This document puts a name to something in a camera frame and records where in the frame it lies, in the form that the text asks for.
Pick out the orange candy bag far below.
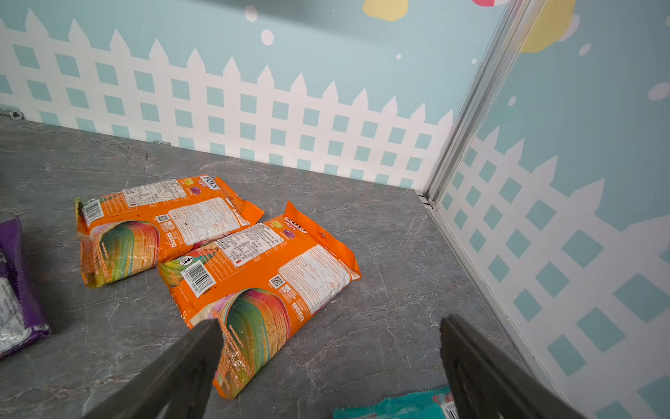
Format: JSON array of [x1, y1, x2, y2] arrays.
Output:
[[75, 175, 265, 288]]

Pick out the orange candy bag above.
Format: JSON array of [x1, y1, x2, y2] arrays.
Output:
[[158, 203, 361, 399], [75, 175, 265, 288]]

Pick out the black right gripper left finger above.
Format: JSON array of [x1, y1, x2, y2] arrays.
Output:
[[85, 319, 224, 418]]

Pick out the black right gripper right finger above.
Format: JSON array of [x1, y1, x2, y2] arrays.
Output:
[[441, 314, 582, 419]]

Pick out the orange candy bag near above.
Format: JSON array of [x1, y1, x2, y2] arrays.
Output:
[[158, 203, 361, 399]]

